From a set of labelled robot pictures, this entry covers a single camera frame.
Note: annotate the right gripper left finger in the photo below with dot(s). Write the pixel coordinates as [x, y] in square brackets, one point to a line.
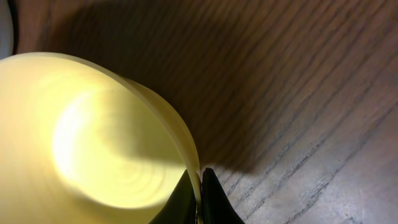
[181, 207]

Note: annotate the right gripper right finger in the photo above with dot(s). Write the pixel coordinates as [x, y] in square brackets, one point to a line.
[215, 205]

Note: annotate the yellow bowl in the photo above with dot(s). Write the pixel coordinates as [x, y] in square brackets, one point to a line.
[80, 144]

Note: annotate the grey bowl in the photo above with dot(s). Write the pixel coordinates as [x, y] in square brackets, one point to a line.
[6, 30]

